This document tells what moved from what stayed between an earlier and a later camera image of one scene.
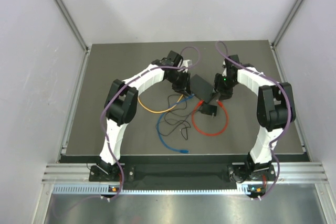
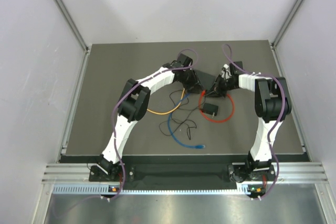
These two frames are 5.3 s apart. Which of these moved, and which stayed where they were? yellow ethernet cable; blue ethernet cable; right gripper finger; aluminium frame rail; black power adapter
Moved: yellow ethernet cable; blue ethernet cable
Stayed: aluminium frame rail; black power adapter; right gripper finger
